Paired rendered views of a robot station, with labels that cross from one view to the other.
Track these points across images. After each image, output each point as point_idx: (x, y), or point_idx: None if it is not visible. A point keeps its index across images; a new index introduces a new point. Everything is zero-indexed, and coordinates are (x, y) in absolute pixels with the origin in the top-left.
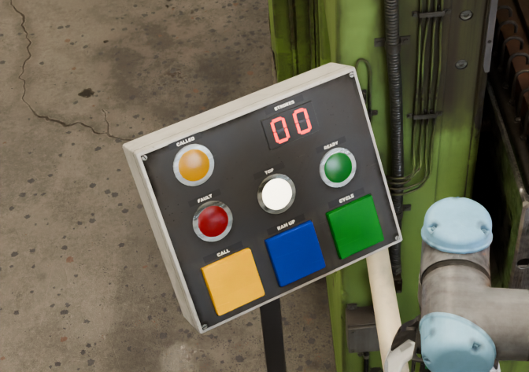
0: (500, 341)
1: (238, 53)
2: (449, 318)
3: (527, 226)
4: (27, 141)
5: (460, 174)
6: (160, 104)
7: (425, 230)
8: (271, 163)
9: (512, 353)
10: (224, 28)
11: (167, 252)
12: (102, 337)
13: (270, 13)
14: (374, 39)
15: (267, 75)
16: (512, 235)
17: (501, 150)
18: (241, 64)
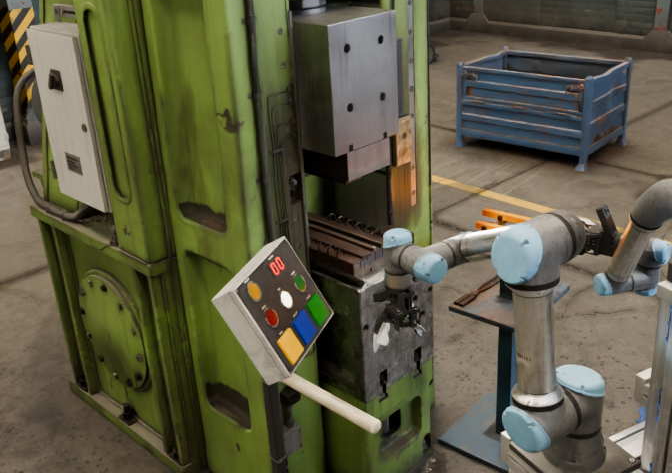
0: (444, 258)
1: (47, 400)
2: (426, 255)
3: (363, 303)
4: None
5: None
6: (15, 450)
7: (389, 242)
8: (278, 285)
9: (449, 262)
10: (24, 392)
11: (258, 341)
12: None
13: (110, 325)
14: (263, 241)
15: (79, 402)
16: (355, 316)
17: (326, 285)
18: (54, 404)
